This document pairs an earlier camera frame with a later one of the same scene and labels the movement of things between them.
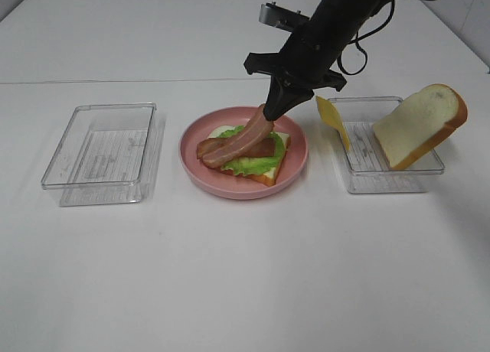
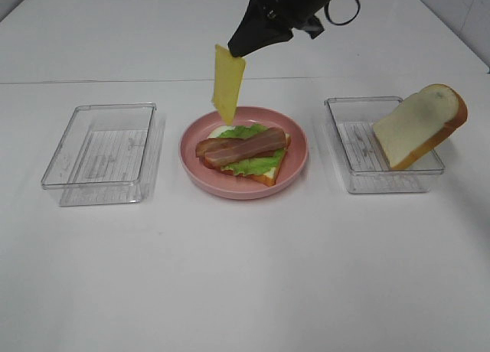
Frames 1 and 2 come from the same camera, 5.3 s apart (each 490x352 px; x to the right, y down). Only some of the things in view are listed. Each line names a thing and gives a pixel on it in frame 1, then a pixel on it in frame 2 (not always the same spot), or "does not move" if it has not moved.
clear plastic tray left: [106, 154] does not move
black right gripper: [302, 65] -> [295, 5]
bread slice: [411, 128] does not move
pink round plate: [223, 184] does not move
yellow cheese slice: [331, 115] -> [228, 71]
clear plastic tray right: [366, 165] does not move
